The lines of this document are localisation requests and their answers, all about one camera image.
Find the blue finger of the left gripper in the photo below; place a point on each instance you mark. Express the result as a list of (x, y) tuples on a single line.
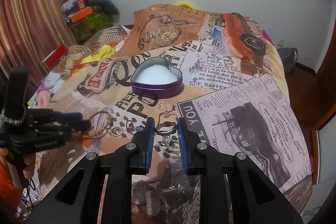
[(67, 116), (73, 126)]

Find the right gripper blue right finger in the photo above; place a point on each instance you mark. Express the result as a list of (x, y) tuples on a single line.
[(233, 188)]

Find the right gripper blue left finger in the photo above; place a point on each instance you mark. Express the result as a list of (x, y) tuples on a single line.
[(98, 188)]

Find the purple heart-shaped tin box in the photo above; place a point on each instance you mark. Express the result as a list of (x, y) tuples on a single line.
[(155, 78)]

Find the person's left hand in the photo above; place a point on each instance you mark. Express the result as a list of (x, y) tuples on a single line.
[(28, 159)]

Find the red box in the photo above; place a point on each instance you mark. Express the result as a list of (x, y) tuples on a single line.
[(55, 56)]

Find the striped red curtain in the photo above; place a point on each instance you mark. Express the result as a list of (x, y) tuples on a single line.
[(30, 30)]

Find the yellow cloth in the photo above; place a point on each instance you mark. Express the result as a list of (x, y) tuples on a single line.
[(103, 52)]

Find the green patterned cabinet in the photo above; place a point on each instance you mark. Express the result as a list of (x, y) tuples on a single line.
[(87, 27)]

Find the orange box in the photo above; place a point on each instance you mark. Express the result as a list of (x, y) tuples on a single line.
[(81, 14)]

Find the wooden door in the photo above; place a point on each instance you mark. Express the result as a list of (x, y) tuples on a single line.
[(322, 95)]

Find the newspaper print bedspread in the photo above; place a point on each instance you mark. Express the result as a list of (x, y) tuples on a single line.
[(234, 96)]

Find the dark backpack on floor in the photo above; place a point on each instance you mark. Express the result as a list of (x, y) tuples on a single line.
[(288, 57)]

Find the yellow round object behind bed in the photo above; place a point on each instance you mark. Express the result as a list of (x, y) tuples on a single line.
[(186, 4)]

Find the wall power outlet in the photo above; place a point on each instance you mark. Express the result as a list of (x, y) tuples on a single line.
[(280, 43)]

